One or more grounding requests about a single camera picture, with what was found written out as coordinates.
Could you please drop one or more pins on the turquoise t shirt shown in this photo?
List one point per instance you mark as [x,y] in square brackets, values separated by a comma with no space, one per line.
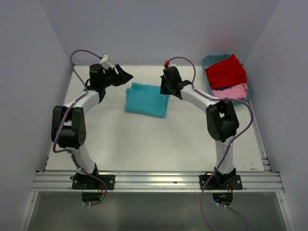
[146,100]

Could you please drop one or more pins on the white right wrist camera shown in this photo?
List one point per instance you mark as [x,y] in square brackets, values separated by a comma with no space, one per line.
[172,65]

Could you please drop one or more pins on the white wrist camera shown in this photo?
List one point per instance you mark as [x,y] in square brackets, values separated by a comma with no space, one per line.
[172,65]
[106,61]

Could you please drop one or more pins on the aluminium mounting rail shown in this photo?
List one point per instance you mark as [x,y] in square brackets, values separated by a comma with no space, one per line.
[255,178]

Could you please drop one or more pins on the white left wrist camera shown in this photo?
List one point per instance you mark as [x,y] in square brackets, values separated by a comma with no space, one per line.
[106,61]

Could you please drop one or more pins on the red t shirt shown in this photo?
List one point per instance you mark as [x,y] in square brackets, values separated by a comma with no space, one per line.
[226,73]

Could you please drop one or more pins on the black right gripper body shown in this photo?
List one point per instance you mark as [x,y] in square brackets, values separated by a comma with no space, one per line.
[165,86]

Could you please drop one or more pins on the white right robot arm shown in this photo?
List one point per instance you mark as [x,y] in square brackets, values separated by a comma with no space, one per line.
[222,124]

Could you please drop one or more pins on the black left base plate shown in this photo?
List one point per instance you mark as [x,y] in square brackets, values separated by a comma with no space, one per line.
[106,181]

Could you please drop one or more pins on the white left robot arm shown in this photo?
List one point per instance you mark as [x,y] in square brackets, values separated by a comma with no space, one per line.
[68,127]

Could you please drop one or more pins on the pink t shirt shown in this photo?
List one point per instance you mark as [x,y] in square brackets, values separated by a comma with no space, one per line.
[237,92]

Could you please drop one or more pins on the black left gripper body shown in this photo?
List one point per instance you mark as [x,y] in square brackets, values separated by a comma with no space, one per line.
[110,78]

